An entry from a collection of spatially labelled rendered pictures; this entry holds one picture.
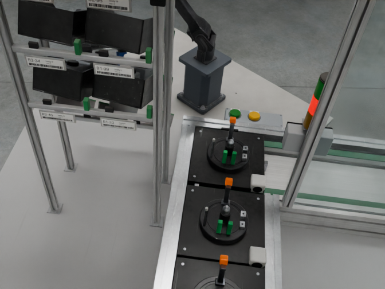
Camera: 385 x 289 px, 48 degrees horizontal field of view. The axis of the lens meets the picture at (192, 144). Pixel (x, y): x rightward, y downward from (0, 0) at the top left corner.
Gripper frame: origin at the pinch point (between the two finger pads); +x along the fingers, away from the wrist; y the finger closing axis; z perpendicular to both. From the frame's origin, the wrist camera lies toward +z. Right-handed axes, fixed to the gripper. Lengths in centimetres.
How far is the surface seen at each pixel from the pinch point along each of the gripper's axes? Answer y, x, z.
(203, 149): -24, 26, -38
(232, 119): -32, 16, -43
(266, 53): -156, 9, 146
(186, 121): -23.0, 19.3, -24.8
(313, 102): -36, 4, -79
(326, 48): -208, 6, 139
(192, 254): -9, 46, -68
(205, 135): -26.8, 22.8, -33.6
